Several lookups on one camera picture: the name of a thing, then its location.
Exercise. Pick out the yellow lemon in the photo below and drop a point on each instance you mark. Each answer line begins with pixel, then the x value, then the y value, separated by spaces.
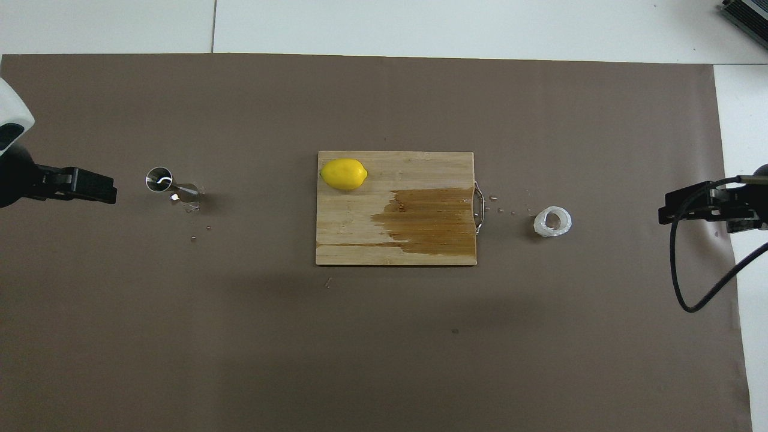
pixel 343 174

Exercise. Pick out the small translucent white cup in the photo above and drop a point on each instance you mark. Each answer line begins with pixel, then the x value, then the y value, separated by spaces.
pixel 543 225

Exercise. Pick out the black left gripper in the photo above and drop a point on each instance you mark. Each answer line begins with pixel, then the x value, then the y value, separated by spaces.
pixel 15 177

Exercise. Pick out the brown paper table mat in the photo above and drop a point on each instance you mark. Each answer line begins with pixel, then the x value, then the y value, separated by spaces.
pixel 384 360

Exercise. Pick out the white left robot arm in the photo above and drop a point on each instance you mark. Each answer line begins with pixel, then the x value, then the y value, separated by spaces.
pixel 13 108

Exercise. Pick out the wooden cutting board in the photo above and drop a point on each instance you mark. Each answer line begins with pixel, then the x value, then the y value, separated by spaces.
pixel 360 234

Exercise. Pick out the steel double jigger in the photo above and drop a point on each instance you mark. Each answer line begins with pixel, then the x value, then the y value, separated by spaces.
pixel 159 179

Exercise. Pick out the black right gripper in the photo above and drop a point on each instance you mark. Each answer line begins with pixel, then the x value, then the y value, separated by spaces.
pixel 763 170

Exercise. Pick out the grey ribbed device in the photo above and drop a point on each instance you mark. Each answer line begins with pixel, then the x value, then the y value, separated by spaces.
pixel 750 18

